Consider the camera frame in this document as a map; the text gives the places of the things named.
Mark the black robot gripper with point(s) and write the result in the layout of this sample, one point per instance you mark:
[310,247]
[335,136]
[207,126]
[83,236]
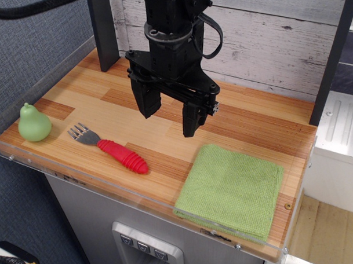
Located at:
[172,66]

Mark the green toy pear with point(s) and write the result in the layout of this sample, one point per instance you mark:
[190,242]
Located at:
[33,125]

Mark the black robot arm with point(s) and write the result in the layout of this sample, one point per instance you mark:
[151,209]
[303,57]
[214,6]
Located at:
[169,15]

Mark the green folded towel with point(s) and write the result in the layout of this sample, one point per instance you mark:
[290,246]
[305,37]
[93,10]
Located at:
[231,192]

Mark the clear acrylic table guard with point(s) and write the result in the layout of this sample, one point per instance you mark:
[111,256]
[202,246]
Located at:
[259,124]

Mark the grey toy fridge cabinet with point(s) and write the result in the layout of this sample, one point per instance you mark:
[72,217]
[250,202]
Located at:
[91,216]

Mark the silver dispenser panel with buttons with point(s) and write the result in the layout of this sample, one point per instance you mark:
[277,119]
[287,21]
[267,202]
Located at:
[136,247]

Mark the brass table screw right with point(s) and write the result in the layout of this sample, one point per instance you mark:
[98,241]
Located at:
[288,206]

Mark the white toy sink counter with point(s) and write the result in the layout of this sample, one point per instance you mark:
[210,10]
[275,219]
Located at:
[329,175]

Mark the fork with red handle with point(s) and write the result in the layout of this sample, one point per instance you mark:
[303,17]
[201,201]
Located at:
[125,156]

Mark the dark left frame post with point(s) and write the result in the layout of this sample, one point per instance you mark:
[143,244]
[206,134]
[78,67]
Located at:
[104,33]

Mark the dark frame post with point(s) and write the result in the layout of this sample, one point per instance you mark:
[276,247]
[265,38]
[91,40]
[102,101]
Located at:
[343,29]
[104,33]

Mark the dark right frame post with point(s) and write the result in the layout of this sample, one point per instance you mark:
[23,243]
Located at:
[343,29]

